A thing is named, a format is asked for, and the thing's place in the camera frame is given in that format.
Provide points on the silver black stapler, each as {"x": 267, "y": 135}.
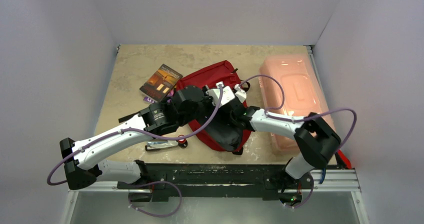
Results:
{"x": 158, "y": 145}

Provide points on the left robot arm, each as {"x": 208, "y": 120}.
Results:
{"x": 85, "y": 161}

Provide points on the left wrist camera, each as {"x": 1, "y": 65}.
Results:
{"x": 221, "y": 95}

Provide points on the red handled tool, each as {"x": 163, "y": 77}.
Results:
{"x": 342, "y": 160}

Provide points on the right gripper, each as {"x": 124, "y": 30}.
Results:
{"x": 232, "y": 109}

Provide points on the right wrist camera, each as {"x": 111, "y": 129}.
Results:
{"x": 240, "y": 93}

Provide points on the blue handled pliers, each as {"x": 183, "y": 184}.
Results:
{"x": 323, "y": 176}

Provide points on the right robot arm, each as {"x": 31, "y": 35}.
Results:
{"x": 315, "y": 138}

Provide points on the purple Roald Dahl book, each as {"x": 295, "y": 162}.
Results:
{"x": 150, "y": 100}

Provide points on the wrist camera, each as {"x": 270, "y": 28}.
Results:
{"x": 240, "y": 93}
{"x": 221, "y": 95}

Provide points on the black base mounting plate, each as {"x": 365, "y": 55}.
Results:
{"x": 160, "y": 181}

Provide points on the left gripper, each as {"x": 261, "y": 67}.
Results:
{"x": 211, "y": 106}

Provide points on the dark orange paperback book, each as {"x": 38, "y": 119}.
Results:
{"x": 161, "y": 83}

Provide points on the red backpack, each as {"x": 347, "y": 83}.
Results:
{"x": 219, "y": 135}

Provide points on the pink plastic storage box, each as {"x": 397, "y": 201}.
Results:
{"x": 302, "y": 92}

